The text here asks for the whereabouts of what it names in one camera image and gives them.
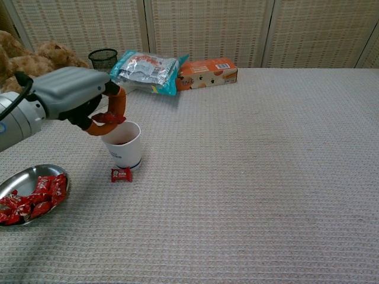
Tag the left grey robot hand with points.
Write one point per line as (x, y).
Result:
(71, 88)

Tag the white paper cup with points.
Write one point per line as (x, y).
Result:
(125, 154)

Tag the red candy pile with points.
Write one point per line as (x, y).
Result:
(38, 198)

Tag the black mesh pen holder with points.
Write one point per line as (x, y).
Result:
(103, 57)

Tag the silver metal plate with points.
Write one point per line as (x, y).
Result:
(26, 177)

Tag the brown teddy bear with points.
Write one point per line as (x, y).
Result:
(26, 63)

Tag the long white red box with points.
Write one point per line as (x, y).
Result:
(132, 89)

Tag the beige woven screen panel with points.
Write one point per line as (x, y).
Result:
(319, 29)
(207, 26)
(80, 26)
(373, 56)

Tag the teal silver snack bag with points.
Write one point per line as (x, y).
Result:
(145, 71)

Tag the orange biscuit box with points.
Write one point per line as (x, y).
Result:
(207, 74)

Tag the white woven tablecloth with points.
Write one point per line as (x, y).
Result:
(237, 177)

